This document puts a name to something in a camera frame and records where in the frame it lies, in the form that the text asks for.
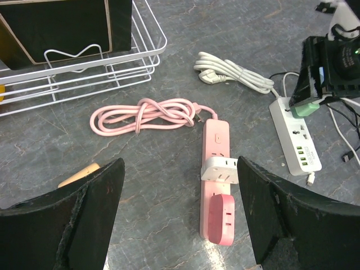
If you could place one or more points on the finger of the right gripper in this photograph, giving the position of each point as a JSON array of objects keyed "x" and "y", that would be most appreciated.
[{"x": 308, "y": 88}]

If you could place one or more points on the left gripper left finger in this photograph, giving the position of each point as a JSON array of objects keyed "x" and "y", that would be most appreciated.
[{"x": 67, "y": 228}]

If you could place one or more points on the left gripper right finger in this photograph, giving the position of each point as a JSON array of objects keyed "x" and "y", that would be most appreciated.
[{"x": 292, "y": 227}]

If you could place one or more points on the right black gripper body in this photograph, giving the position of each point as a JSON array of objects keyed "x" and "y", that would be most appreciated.
[{"x": 334, "y": 68}]

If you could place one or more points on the green plug adapter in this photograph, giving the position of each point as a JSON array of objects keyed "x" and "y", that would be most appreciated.
[{"x": 303, "y": 111}]

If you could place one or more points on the white power strip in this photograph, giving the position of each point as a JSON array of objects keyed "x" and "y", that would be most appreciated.
[{"x": 295, "y": 139}]

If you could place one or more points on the pink power strip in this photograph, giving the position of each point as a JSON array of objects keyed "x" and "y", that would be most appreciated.
[{"x": 216, "y": 142}]

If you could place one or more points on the pink square plug adapter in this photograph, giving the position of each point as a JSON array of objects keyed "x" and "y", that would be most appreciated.
[{"x": 221, "y": 225}]

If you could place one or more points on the white square plug adapter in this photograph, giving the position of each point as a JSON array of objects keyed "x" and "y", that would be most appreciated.
[{"x": 220, "y": 169}]

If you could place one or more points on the wooden cube socket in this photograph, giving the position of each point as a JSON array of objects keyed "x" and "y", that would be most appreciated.
[{"x": 82, "y": 173}]

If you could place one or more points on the yellow round bowl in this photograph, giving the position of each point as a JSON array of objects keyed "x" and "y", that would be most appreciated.
[{"x": 2, "y": 92}]

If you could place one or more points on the black square tray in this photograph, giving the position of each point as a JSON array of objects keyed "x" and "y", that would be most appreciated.
[{"x": 33, "y": 32}]

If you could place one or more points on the white wire dish rack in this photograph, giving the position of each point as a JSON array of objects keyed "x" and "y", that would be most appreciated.
[{"x": 78, "y": 77}]

